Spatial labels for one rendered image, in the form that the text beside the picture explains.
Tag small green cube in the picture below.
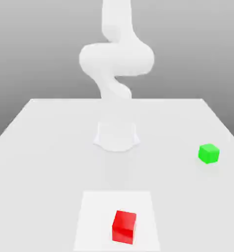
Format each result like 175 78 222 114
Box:
198 143 220 164

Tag small red cube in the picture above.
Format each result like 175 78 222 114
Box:
111 210 137 245

